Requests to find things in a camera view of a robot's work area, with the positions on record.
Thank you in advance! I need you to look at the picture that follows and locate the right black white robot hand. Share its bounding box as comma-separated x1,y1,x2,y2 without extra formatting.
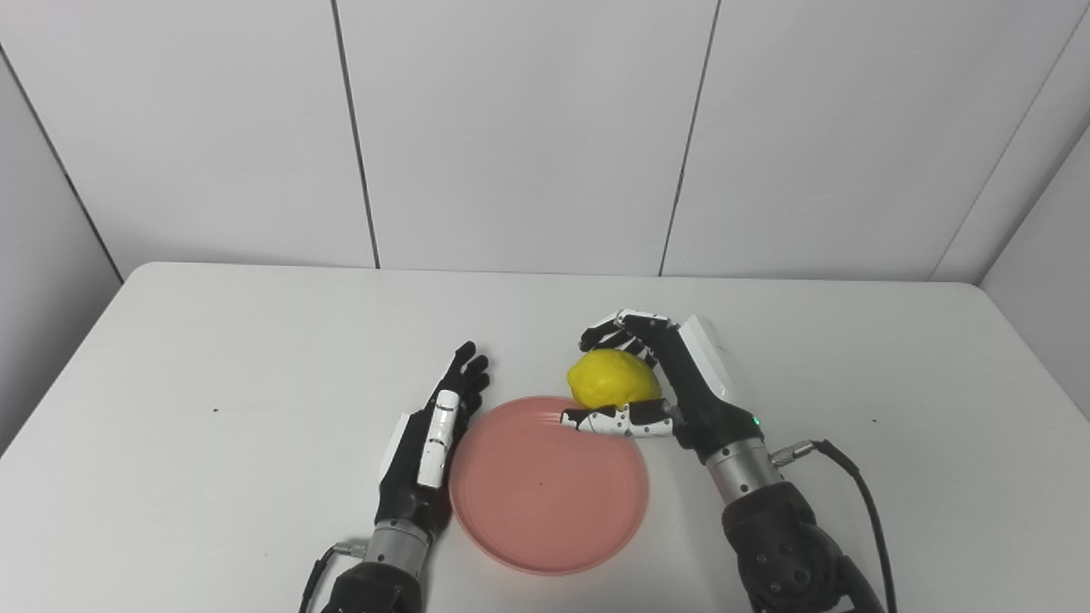
560,309,765,464

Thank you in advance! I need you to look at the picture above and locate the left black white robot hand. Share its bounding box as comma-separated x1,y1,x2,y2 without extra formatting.
373,341,491,537

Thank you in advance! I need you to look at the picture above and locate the yellow lemon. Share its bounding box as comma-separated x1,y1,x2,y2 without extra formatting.
567,348,663,410

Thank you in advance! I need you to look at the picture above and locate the pink plastic plate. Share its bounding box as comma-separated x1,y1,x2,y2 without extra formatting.
449,395,651,576

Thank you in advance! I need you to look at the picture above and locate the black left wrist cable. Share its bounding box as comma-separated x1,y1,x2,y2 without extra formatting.
298,540,372,613

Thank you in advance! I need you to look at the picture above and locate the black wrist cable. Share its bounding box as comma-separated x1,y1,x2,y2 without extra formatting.
298,540,372,613
770,438,899,613

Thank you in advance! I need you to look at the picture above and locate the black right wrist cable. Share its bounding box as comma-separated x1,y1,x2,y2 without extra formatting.
770,438,899,613

